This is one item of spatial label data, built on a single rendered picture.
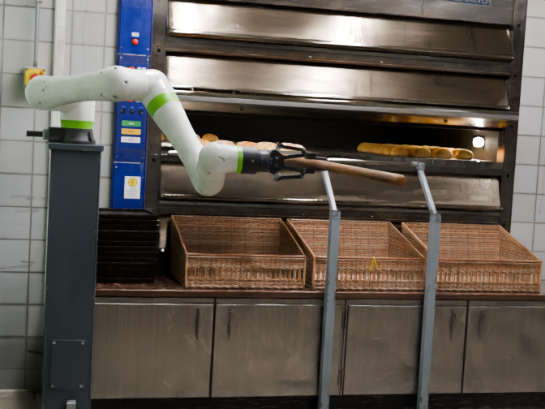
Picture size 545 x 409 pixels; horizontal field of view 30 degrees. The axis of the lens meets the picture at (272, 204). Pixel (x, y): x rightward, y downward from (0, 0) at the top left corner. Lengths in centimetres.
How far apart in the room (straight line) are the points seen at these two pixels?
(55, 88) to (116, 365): 132
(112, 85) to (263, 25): 163
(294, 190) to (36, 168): 125
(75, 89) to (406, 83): 210
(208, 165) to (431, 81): 219
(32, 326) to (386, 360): 166
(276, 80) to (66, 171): 148
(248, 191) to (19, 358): 134
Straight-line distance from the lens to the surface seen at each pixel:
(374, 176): 285
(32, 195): 486
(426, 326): 473
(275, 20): 503
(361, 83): 514
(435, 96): 527
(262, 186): 500
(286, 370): 461
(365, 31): 516
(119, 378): 447
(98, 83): 355
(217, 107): 489
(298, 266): 458
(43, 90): 380
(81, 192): 391
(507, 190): 548
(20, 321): 494
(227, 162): 333
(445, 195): 533
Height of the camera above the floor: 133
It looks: 5 degrees down
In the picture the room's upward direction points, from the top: 3 degrees clockwise
